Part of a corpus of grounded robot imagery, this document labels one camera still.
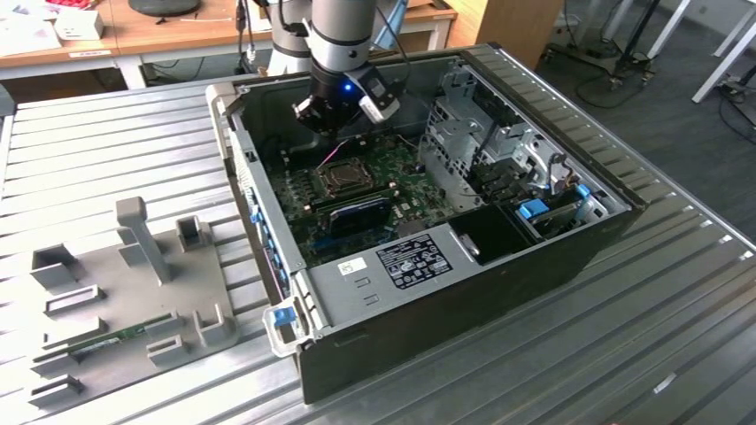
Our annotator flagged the thin metal locking lever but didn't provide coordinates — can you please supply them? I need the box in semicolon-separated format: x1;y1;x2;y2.
316;140;346;170

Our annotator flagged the metal CPU socket cover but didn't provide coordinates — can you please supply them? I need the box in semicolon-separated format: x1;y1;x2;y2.
316;157;374;196

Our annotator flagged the silver CPU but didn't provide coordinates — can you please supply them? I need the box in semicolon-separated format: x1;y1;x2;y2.
328;164;362;189

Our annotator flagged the CPU socket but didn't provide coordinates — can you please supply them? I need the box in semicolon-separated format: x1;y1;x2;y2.
312;157;377;198

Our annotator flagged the green RAM stick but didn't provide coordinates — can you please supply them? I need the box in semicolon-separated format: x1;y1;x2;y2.
62;314;178;360
305;189;396;213

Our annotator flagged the metal drive cage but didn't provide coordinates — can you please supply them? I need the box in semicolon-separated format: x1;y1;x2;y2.
420;59;613;213

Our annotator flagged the green motherboard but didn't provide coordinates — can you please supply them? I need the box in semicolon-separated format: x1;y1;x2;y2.
262;132;492;269

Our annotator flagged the black graphics card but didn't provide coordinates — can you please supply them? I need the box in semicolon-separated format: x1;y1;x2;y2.
325;197;393;236

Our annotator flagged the wooden desk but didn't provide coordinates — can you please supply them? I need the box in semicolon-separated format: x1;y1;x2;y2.
0;0;460;89

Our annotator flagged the wooden cabinet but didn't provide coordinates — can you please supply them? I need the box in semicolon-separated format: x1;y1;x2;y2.
448;0;562;71

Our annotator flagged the dark round object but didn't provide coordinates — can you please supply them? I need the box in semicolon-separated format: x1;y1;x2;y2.
128;0;201;18

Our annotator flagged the hard disk in blue carrier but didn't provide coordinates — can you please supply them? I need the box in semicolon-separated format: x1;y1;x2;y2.
512;197;585;243

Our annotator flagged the grey power supply unit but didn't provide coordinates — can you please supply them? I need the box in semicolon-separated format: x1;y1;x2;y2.
304;220;481;328

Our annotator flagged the white cardboard box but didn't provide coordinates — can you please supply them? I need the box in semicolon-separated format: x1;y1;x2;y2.
52;8;106;42

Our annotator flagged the grey parts rack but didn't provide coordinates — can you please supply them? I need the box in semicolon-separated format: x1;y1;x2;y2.
25;196;244;411

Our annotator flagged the black wheeled stand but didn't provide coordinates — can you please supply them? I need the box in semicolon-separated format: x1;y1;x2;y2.
606;0;660;88

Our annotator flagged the black open PC case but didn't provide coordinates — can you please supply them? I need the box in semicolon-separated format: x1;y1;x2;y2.
204;42;680;405

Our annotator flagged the white paper stack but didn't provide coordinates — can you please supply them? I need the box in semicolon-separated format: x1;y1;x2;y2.
0;0;64;58

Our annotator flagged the black camera cable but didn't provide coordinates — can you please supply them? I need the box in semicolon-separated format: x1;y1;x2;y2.
374;0;414;97

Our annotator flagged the hanging black cable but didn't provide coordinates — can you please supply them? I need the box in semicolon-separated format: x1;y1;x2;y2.
233;0;264;76

